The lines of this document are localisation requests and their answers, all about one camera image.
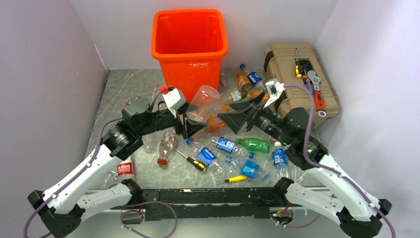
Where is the green plastic bottle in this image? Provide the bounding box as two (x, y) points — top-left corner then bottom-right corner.
(236, 137), (271, 154)

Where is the light blue label bottle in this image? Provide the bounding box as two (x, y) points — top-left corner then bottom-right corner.
(225, 156), (269, 181)

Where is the blue label bottle centre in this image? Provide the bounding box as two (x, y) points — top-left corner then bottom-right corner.
(209, 136), (255, 159)

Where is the Pepsi bottle near toolbox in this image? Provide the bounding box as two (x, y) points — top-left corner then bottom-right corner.
(247, 71), (264, 89)

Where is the white label clear bottle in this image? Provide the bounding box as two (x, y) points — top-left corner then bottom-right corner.
(219, 90), (243, 105)

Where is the orange adjustable wrench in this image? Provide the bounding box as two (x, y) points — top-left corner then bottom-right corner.
(308, 70), (326, 118)

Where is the black base frame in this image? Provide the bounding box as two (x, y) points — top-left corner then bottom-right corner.
(113, 187), (288, 221)

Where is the orange bottle blue cap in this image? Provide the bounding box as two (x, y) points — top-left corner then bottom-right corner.
(237, 64), (253, 91)

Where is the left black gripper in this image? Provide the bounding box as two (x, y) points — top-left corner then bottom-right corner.
(137, 101), (207, 138)

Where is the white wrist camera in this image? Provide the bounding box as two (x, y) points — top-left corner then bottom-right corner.
(159, 86), (186, 110)
(263, 78), (285, 109)

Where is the tan plastic toolbox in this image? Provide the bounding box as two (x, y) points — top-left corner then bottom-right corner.
(263, 42), (341, 129)

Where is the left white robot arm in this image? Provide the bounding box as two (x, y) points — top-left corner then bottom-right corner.
(28, 97), (204, 238)

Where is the large orange bottle right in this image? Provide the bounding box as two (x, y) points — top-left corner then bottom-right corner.
(207, 104), (231, 132)

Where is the red label water bottle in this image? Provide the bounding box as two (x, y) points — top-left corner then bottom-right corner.
(115, 157), (135, 182)

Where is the small orange juice bottle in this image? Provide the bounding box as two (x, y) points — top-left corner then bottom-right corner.
(242, 90), (269, 100)

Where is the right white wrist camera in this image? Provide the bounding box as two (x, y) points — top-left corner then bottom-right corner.
(263, 78), (285, 109)

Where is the blue label water bottle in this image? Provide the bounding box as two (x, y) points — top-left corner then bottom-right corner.
(271, 142), (290, 179)

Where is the small yellow screwdriver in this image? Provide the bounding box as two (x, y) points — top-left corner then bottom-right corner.
(215, 175), (248, 185)

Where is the orange plastic bin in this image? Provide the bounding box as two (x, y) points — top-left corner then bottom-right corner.
(151, 9), (228, 102)

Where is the black yellow screwdriver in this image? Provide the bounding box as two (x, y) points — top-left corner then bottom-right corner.
(172, 147), (207, 172)

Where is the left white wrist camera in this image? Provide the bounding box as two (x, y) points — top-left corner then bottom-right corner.
(159, 86), (186, 110)

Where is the red cap clear bottle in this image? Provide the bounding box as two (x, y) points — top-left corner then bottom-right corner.
(157, 131), (176, 166)

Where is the blue red screwdriver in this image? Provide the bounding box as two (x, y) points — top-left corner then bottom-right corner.
(302, 64), (314, 95)

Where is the large clear plastic bottle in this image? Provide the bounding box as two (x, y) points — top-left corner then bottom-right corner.
(186, 85), (220, 124)

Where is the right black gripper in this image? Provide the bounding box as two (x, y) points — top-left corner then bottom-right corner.
(217, 91), (293, 146)

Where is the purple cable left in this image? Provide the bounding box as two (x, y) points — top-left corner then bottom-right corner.
(120, 201), (178, 238)

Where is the Pepsi bottle blue label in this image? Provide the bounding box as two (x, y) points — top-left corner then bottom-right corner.
(186, 138), (225, 176)

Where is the yellow screwdriver on toolbox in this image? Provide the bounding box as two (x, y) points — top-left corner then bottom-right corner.
(295, 48), (302, 78)

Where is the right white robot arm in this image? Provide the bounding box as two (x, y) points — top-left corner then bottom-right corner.
(218, 96), (392, 238)

